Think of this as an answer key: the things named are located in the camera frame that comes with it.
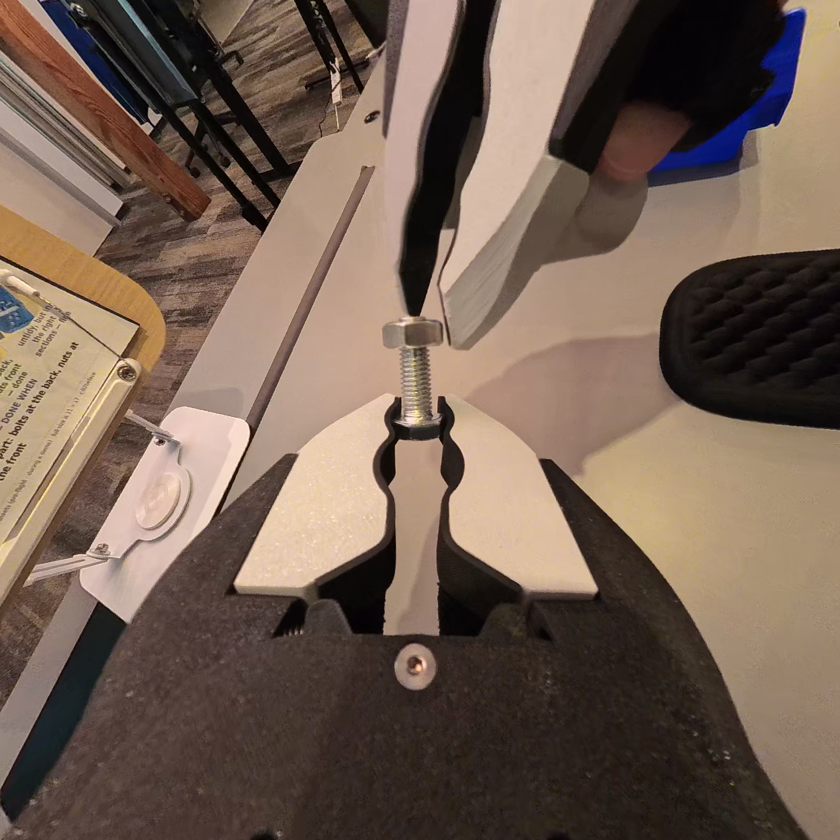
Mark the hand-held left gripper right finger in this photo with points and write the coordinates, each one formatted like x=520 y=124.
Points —
x=505 y=518

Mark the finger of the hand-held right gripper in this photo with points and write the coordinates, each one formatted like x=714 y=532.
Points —
x=518 y=98
x=410 y=98

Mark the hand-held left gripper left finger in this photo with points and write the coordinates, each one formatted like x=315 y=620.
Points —
x=321 y=512

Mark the blue plastic divided bin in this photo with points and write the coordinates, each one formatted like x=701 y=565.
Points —
x=754 y=118

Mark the silver hex nut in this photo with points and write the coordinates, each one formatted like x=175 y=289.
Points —
x=417 y=430

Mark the silver hex bolt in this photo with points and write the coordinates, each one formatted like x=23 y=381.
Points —
x=415 y=374

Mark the person's right hand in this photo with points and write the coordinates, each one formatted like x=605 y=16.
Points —
x=640 y=141

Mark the dark panel on black stand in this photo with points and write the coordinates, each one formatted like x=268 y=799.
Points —
x=144 y=52

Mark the instruction sheet on stand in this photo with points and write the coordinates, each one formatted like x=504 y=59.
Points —
x=131 y=289

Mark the black mesh chair armrest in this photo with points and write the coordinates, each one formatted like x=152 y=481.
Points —
x=754 y=341

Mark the reddish wooden pillar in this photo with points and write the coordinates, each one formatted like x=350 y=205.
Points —
x=98 y=111

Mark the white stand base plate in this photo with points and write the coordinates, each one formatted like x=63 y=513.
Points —
x=210 y=446

